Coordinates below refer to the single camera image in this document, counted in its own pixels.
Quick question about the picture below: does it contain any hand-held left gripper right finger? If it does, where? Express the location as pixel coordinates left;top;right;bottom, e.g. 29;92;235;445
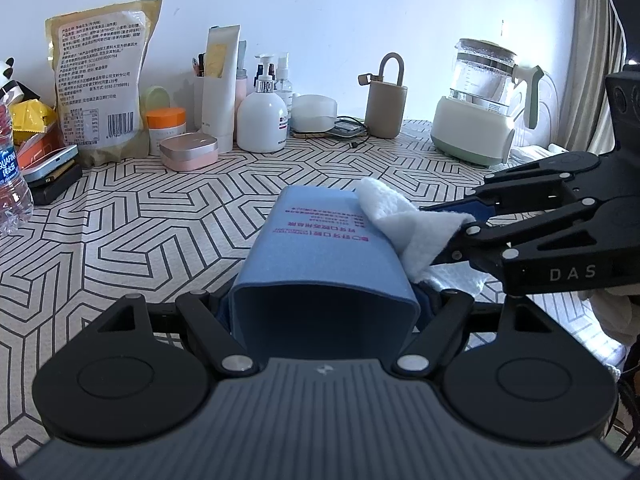
394;285;540;376

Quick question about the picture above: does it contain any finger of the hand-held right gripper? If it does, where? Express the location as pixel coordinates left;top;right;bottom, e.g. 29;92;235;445
419;151;602;224
430;198;602;267

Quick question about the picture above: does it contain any white round appliance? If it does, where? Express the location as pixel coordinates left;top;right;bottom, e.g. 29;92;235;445
514;72;568;147

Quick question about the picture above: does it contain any yellow snack packet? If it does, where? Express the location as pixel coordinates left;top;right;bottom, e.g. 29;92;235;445
10;100;59;146

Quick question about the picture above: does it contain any orange-lidded jar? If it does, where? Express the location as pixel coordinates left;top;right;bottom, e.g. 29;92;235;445
145;108;188;144

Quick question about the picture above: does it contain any green round lid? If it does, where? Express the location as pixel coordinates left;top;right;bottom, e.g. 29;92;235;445
140;86;171;129

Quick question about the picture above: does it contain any black cable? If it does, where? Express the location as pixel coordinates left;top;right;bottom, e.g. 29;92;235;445
334;117;372;149

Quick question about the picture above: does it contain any tall white tube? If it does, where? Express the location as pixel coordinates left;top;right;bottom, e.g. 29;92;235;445
201;25;241;154

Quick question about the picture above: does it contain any silver power bank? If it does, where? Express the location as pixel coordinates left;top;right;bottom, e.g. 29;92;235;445
20;145;80;184

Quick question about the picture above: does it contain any pink cosmetics holder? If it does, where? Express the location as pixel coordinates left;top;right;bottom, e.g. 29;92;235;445
192;67;249;127

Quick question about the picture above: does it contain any grey flat device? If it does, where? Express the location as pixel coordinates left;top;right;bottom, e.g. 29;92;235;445
327;122;369;137

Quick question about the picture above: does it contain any white rounded box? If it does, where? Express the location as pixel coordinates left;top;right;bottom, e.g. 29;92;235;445
290;93;340;134

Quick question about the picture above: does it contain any beige cup with handle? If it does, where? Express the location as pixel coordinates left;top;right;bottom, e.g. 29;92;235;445
358;52;405;139

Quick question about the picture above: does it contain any beige curtain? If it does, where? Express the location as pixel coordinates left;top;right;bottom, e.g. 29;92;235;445
574;0;629;152

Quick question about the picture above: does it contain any white pump bottle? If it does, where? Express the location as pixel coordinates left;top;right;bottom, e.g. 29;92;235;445
236;55;290;154

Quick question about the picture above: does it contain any geometric patterned tablecloth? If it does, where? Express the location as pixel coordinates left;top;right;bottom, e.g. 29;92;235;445
0;119;627;467

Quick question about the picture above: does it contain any labelled water bottle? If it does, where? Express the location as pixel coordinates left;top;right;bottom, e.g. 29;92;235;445
0;102;35;234

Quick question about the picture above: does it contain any large tan snack bag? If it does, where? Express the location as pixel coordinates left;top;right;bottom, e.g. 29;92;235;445
45;0;164;169

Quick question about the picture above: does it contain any panda plush toy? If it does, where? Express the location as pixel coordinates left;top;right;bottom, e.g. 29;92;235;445
0;57;27;107

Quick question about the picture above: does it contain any orange packet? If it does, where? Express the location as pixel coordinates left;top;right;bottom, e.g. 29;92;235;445
15;127;67;169

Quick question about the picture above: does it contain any black box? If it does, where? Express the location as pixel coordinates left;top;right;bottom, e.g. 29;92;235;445
27;162;84;206

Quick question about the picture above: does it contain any glass electric kettle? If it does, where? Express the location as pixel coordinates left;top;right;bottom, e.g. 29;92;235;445
430;38;544;168

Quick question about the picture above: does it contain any blue container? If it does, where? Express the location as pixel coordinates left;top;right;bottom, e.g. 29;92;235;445
229;185;420;361

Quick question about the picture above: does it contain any pink tin case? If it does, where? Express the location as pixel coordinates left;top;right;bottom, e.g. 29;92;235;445
158;132;220;172

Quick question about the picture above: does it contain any white cloth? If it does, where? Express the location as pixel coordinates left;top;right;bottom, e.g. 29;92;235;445
355;176;503;303

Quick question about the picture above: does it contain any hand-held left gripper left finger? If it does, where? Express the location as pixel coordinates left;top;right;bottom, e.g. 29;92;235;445
96;289;259;376

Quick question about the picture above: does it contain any clear spray bottle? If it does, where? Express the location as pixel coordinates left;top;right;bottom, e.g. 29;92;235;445
274;51;294;112

